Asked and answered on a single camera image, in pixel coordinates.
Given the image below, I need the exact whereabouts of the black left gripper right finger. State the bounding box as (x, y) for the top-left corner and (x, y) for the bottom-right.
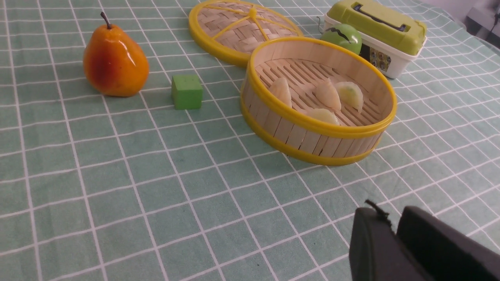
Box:
(396, 206), (500, 281)

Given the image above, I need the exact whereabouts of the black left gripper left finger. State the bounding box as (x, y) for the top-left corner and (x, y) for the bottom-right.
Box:
(349, 200), (430, 281)

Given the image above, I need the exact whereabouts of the dumpling in steamer top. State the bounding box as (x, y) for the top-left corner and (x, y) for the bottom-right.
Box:
(314, 78), (341, 110)

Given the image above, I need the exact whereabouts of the green foam cube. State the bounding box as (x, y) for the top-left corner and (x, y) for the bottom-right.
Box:
(171, 74), (203, 110)

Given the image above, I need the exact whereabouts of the dumpling in steamer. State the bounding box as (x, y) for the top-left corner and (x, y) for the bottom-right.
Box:
(314, 78), (341, 110)
(334, 81), (364, 113)

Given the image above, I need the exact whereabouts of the dumpling in steamer right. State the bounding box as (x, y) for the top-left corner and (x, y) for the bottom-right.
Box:
(334, 81), (364, 113)

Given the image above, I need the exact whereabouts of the pale dumpling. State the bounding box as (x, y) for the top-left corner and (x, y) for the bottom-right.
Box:
(306, 108), (340, 126)
(268, 77), (292, 108)

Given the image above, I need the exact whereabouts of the white box with green lid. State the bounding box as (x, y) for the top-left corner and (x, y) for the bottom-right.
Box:
(323, 0), (427, 79)

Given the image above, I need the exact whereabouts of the green checked tablecloth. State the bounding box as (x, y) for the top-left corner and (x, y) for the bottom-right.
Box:
(0, 0), (499, 281)

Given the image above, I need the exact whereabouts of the bamboo steamer tray yellow rim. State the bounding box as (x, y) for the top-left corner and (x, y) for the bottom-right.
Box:
(240, 37), (398, 166)

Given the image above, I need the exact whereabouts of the green apple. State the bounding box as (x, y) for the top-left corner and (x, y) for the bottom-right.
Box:
(320, 23), (363, 55)

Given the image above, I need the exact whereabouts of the woven bamboo steamer lid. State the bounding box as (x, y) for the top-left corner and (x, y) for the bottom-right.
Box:
(189, 0), (303, 68)

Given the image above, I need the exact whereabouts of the orange yellow pear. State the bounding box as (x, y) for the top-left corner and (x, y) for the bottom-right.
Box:
(82, 11), (150, 97)

